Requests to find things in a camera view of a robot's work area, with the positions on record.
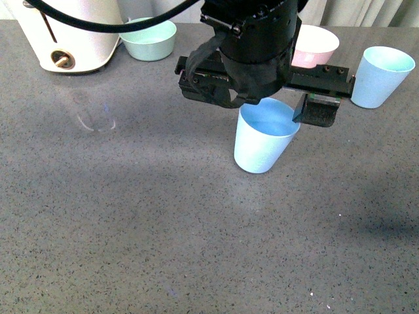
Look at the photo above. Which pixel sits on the pink bowl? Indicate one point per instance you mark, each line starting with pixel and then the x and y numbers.
pixel 314 46

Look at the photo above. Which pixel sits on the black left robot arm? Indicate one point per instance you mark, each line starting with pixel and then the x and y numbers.
pixel 258 48

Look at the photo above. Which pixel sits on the grey curtain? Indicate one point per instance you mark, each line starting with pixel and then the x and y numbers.
pixel 390 13

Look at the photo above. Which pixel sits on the green bowl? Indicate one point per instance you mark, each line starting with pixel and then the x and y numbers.
pixel 151 44

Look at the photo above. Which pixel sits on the white toaster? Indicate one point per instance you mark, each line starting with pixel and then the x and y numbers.
pixel 64 49

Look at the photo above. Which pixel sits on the blue cup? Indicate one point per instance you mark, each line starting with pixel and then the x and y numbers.
pixel 381 70
pixel 263 132

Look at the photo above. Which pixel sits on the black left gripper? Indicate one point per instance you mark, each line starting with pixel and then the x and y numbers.
pixel 324 86

